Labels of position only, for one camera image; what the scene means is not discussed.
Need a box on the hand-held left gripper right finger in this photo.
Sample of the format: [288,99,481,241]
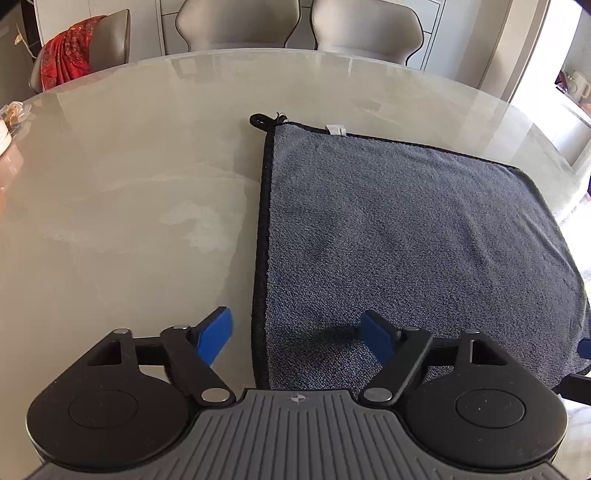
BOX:
[358,309,508,407]

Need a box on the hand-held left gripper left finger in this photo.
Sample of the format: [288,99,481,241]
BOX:
[86,306,233,408]

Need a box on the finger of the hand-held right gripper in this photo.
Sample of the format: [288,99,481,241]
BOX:
[554,338,591,408]

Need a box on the grey towel with black trim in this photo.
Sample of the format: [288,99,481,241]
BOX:
[249,112,591,389]

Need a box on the white kettle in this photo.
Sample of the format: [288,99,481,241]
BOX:
[564,69,590,97]

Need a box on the clear plastic snack bag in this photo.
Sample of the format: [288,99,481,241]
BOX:
[0,102,32,132]

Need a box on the beige leather dining chair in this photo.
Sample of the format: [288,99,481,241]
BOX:
[175,0,302,51]
[28,9,132,93]
[310,0,424,68]

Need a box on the red patterned cloth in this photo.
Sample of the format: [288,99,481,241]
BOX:
[41,15,108,91]

